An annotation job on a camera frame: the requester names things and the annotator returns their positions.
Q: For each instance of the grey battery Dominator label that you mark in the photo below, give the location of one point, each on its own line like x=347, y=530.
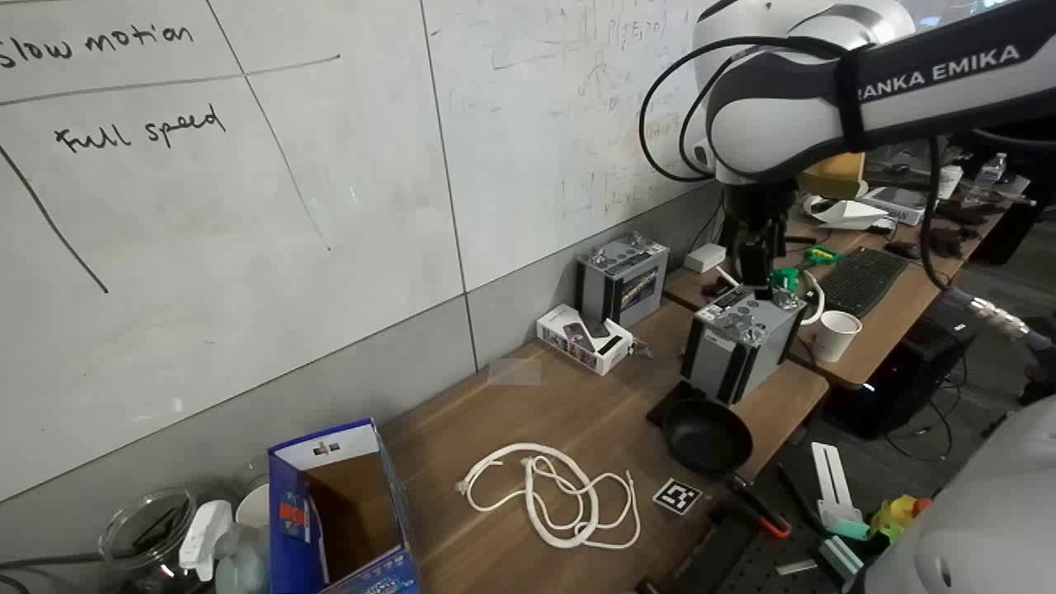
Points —
x=622, y=283

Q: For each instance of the black white fiducial tag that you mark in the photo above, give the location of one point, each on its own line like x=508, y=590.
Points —
x=676, y=497

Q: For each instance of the blue printed cardboard box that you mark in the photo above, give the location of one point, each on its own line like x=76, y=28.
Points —
x=288, y=516

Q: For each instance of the green connector part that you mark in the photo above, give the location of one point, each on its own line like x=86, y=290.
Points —
x=822, y=257
x=785, y=283

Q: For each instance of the black bowl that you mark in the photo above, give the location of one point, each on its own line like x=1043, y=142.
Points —
x=705, y=434

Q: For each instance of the black computer tower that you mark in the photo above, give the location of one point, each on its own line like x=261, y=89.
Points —
x=894, y=382

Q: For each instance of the black keyboard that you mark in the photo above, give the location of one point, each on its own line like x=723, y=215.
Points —
x=862, y=285

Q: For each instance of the white spray bottle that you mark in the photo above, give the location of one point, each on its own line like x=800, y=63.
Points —
x=203, y=534

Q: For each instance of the white paper cup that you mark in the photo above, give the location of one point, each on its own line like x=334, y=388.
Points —
x=831, y=334

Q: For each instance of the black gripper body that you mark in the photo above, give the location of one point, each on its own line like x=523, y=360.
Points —
x=757, y=215

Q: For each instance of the plain grey battery block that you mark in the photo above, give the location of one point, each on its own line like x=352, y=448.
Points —
x=737, y=350

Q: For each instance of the white round container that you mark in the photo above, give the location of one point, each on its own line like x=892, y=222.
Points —
x=251, y=505

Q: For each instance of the white phone box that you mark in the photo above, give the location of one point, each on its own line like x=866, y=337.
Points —
x=573, y=334

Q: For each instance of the white power adapter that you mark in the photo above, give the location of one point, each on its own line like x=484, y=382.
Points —
x=705, y=258

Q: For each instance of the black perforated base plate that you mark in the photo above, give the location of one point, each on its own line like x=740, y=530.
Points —
x=759, y=566

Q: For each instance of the yellow green toy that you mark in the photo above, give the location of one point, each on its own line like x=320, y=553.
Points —
x=894, y=516

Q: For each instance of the white paper stack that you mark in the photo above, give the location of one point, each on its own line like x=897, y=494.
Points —
x=847, y=212

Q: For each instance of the teal plastic object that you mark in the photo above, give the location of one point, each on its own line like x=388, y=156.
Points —
x=844, y=551

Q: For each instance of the yellow cardboard box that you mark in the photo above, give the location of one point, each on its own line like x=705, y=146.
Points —
x=831, y=178

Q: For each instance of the clear glass jar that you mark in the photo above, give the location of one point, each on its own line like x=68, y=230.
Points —
x=143, y=534

